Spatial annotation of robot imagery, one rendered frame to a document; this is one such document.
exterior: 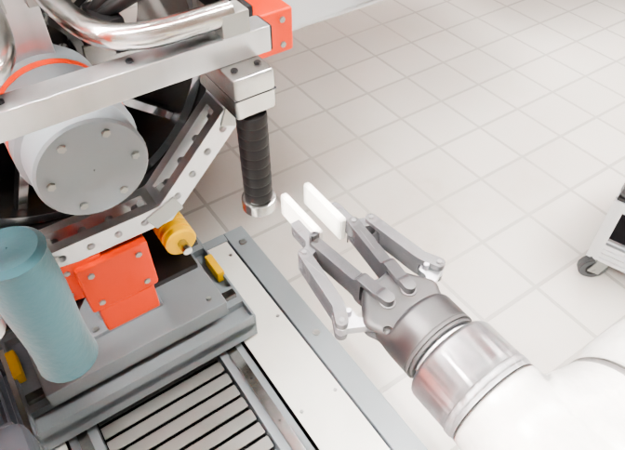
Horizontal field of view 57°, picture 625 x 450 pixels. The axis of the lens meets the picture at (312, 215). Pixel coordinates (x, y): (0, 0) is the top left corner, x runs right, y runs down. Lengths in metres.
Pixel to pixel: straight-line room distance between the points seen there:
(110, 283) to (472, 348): 0.68
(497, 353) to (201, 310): 0.90
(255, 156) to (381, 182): 1.26
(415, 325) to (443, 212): 1.35
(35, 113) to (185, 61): 0.15
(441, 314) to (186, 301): 0.89
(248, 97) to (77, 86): 0.17
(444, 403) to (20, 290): 0.53
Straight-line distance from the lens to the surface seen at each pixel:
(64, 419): 1.32
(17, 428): 1.06
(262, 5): 0.90
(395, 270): 0.56
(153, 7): 1.07
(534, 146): 2.18
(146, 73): 0.60
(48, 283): 0.81
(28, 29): 0.76
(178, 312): 1.31
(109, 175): 0.70
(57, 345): 0.89
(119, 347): 1.30
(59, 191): 0.69
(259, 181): 0.70
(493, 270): 1.72
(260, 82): 0.63
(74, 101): 0.59
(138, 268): 1.02
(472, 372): 0.48
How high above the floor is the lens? 1.28
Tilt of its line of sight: 46 degrees down
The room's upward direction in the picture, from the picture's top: straight up
